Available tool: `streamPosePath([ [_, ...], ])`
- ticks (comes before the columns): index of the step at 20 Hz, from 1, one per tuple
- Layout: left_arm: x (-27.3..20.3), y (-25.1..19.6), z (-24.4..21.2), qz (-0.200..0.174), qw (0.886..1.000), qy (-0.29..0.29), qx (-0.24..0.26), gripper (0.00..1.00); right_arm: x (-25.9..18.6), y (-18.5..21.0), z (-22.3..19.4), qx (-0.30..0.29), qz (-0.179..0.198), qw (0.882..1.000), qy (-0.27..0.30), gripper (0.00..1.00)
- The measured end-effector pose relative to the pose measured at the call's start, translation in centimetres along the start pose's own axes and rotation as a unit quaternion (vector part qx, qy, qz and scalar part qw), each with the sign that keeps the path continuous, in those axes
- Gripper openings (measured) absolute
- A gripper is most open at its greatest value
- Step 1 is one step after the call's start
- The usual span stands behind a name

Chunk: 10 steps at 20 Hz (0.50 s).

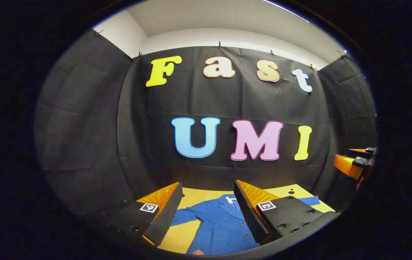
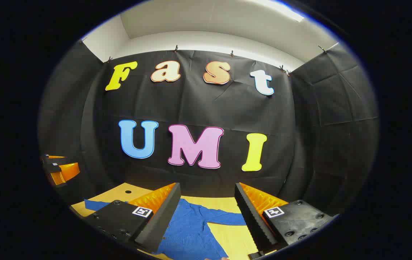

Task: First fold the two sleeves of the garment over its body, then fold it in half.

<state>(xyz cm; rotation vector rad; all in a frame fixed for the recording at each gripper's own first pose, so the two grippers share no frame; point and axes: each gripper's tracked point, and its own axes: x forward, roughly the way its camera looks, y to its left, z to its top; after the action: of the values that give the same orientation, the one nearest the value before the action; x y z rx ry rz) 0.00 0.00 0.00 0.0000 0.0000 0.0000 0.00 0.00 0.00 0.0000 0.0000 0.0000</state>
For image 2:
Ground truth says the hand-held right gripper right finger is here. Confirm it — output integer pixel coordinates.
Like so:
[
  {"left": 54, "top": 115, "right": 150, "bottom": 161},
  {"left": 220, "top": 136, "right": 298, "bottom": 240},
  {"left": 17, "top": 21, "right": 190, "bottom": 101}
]
[{"left": 235, "top": 182, "right": 336, "bottom": 260}]

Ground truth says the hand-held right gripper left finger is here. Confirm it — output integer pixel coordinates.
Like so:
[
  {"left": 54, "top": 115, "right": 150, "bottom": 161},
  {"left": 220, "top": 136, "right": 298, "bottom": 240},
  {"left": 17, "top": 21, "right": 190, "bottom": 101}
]
[{"left": 83, "top": 182, "right": 181, "bottom": 254}]

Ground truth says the black backdrop cloth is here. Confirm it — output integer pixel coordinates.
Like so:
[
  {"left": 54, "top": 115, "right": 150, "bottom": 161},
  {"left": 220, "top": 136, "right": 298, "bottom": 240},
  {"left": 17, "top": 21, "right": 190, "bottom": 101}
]
[{"left": 37, "top": 36, "right": 380, "bottom": 217}]

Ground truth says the blue button shirt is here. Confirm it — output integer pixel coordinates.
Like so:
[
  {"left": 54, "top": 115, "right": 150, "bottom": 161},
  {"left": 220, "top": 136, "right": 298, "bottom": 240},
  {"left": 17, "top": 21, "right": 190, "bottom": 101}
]
[{"left": 84, "top": 198, "right": 248, "bottom": 260}]

